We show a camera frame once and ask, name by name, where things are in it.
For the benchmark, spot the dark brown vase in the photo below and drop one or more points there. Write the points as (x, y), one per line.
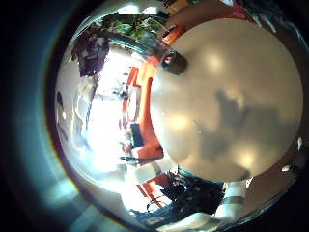
(174, 63)

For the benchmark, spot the orange sofa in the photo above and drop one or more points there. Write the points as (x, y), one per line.
(146, 109)

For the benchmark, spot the black cushion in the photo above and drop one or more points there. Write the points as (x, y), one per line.
(136, 134)

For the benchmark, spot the orange curved seat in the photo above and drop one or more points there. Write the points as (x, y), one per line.
(173, 34)

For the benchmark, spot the person in dark clothes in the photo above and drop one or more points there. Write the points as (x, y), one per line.
(91, 51)

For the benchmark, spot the green leafy plant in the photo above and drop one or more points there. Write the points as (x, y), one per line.
(135, 27)

